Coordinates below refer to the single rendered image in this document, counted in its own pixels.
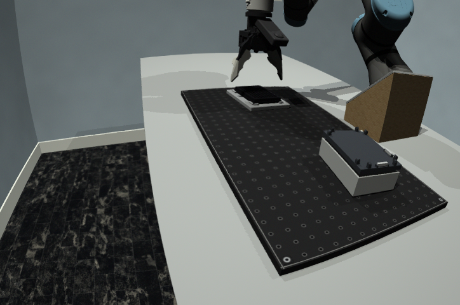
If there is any white rectangular frame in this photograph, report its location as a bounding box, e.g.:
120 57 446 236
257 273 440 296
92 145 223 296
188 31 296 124
227 89 290 111

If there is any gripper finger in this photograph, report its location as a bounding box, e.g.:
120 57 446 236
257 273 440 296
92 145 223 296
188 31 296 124
231 37 252 82
267 46 283 80

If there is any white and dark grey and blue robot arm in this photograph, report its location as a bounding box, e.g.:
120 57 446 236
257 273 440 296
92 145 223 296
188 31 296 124
245 0 414 86

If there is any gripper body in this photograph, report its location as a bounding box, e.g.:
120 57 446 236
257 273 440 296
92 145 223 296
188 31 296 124
238 11 274 53

